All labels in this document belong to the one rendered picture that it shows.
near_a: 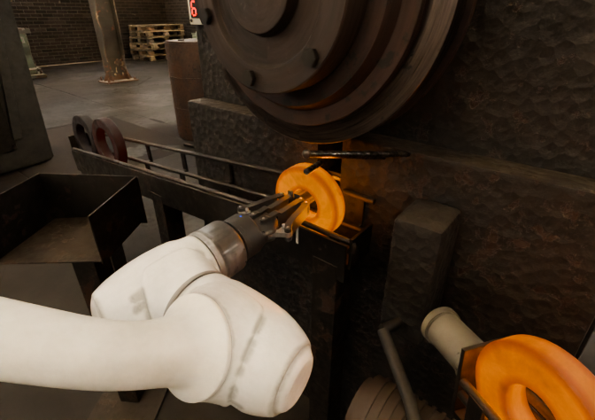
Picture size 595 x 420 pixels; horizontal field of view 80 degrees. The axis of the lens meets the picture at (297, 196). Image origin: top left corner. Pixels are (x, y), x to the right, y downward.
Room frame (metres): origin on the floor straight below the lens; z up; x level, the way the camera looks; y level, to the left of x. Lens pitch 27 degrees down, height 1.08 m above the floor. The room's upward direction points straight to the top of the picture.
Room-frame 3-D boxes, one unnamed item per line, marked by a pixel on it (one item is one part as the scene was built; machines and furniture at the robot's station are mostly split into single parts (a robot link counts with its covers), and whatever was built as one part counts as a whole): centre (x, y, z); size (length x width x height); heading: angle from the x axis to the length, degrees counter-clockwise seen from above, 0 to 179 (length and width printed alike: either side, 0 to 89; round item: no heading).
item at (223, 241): (0.46, 0.12, 0.75); 0.09 x 0.06 x 0.09; 51
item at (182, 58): (3.58, 0.93, 0.45); 0.59 x 0.59 x 0.89
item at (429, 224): (0.50, -0.21, 0.68); 0.11 x 0.08 x 0.24; 141
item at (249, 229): (0.51, 0.08, 0.75); 0.09 x 0.08 x 0.07; 141
